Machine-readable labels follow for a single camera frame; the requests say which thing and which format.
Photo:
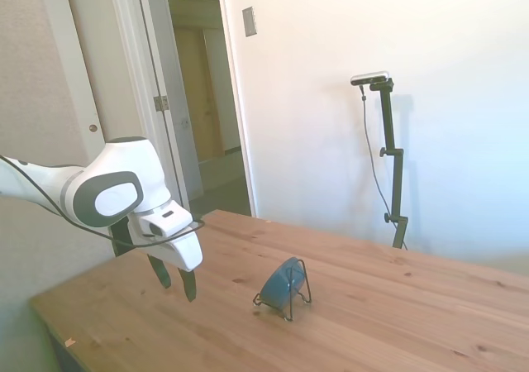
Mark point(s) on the white open door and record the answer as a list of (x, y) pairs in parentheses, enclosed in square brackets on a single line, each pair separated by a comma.
[(173, 140)]

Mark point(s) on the round metal door knob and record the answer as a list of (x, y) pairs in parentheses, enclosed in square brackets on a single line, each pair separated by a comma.
[(93, 128)]

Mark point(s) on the silver stereo camera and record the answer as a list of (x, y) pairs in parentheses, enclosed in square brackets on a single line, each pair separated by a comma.
[(370, 77)]

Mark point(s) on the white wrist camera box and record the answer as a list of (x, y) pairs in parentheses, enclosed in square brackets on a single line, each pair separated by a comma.
[(163, 222)]

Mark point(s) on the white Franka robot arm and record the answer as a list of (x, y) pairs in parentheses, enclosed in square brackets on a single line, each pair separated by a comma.
[(120, 161)]

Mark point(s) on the white closet door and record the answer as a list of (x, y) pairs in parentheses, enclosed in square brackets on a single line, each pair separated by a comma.
[(91, 58)]

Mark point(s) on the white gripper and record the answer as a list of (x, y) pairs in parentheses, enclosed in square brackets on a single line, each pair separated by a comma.
[(188, 252)]

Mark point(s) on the brown wooden hallway door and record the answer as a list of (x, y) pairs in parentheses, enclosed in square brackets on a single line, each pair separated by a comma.
[(206, 99)]

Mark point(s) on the black articulated camera stand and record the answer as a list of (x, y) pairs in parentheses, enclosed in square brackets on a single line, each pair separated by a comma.
[(388, 120)]

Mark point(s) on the blue ceramic bowl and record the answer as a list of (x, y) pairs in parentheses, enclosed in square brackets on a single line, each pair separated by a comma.
[(279, 283)]

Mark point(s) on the metal door hinge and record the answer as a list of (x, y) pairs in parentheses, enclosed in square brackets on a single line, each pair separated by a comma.
[(161, 102)]

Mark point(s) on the grey wall switch plate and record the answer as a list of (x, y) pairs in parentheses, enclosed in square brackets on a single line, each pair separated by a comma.
[(249, 21)]

